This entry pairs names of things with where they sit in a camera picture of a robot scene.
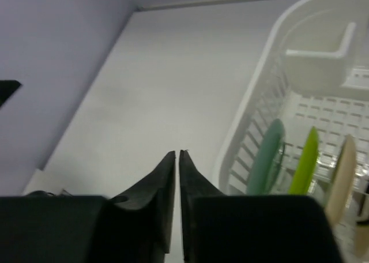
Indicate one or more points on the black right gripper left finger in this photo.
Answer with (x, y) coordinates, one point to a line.
(153, 196)

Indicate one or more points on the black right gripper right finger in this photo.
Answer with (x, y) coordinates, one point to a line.
(192, 185)

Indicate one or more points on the teal patterned plate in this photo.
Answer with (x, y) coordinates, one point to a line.
(267, 164)

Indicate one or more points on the white plastic dish rack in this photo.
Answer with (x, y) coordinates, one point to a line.
(313, 72)

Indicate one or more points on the lime green plate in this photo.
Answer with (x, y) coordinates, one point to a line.
(306, 166)

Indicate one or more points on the beige plate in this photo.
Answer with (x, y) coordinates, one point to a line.
(342, 181)

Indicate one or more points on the cream white plate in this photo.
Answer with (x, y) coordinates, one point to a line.
(361, 234)

